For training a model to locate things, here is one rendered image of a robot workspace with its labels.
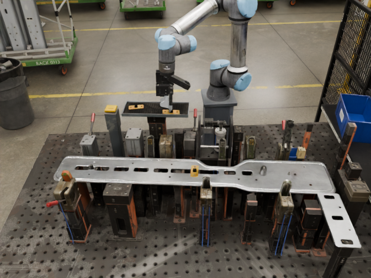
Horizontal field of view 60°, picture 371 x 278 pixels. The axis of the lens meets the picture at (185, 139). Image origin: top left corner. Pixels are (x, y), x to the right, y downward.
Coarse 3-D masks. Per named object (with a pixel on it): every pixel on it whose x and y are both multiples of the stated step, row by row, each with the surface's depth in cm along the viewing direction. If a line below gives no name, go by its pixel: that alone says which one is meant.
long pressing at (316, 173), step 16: (64, 160) 171; (80, 160) 170; (96, 160) 170; (112, 160) 170; (128, 160) 169; (144, 160) 169; (160, 160) 169; (176, 160) 168; (192, 160) 168; (256, 160) 167; (272, 160) 167; (80, 176) 160; (96, 176) 160; (112, 176) 160; (128, 176) 159; (144, 176) 159; (160, 176) 159; (176, 176) 159; (224, 176) 158; (240, 176) 158; (256, 176) 158; (272, 176) 158; (288, 176) 158; (304, 176) 157; (320, 176) 157; (256, 192) 151; (272, 192) 150; (304, 192) 149; (320, 192) 149
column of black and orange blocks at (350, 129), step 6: (348, 126) 158; (354, 126) 156; (348, 132) 158; (354, 132) 158; (342, 138) 165; (348, 138) 161; (342, 144) 165; (348, 144) 163; (342, 150) 165; (348, 150) 165; (336, 156) 172; (342, 156) 168; (336, 162) 172; (342, 162) 170; (336, 168) 172; (330, 174) 179
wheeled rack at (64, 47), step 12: (0, 0) 490; (60, 24) 523; (72, 24) 529; (72, 36) 518; (48, 48) 500; (60, 48) 492; (72, 48) 502; (36, 60) 465; (48, 60) 464; (60, 60) 467; (60, 72) 477
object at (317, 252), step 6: (336, 216) 142; (324, 222) 146; (318, 228) 153; (324, 228) 148; (318, 234) 153; (324, 234) 150; (312, 240) 162; (318, 240) 153; (324, 240) 153; (312, 246) 159; (318, 246) 156; (324, 246) 156; (312, 252) 157; (318, 252) 157; (324, 252) 157
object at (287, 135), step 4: (288, 120) 159; (292, 120) 158; (288, 124) 156; (292, 124) 156; (284, 128) 162; (288, 128) 161; (292, 128) 160; (284, 132) 162; (288, 132) 162; (284, 136) 162; (288, 136) 163; (284, 140) 163; (288, 140) 164; (284, 144) 164; (288, 144) 165; (288, 148) 165
